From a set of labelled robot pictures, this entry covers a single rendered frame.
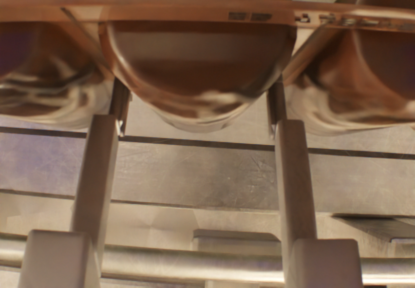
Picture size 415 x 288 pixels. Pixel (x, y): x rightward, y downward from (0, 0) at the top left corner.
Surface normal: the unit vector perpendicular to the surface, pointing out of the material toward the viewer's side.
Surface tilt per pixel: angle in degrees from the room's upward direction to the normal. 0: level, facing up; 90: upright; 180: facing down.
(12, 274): 90
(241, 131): 90
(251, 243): 112
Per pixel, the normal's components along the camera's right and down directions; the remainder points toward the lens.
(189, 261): 0.04, -0.41
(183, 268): 0.01, 0.10
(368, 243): -1.00, -0.07
